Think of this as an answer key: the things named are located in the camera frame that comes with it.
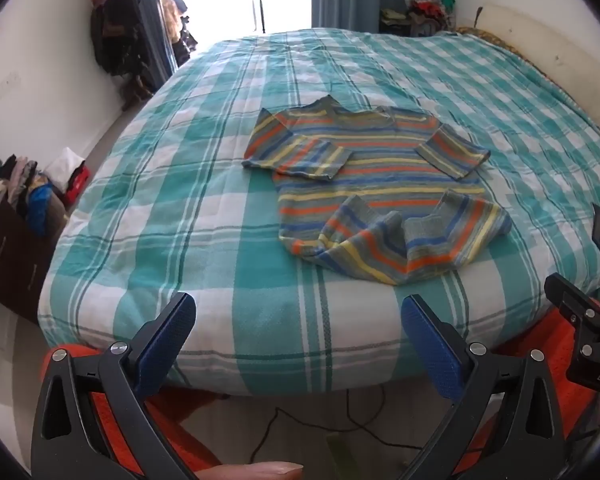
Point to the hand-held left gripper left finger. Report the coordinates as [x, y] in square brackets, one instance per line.
[174, 327]

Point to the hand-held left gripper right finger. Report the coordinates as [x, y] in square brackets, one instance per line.
[429, 345]

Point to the striped knit sweater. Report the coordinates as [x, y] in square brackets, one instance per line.
[375, 175]

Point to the hanging clothes at left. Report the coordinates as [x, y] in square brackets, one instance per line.
[27, 190]

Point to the colourful clothes heap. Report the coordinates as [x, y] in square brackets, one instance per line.
[430, 2]

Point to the clothes by doorway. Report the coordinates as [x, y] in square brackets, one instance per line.
[180, 30]

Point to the hanging dark clothes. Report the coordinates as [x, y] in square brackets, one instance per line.
[117, 25]

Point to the person's left hand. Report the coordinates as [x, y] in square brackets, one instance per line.
[255, 471]

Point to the brown dresser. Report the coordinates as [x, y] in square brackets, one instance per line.
[15, 265]

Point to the cream headboard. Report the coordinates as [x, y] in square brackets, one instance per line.
[545, 55]

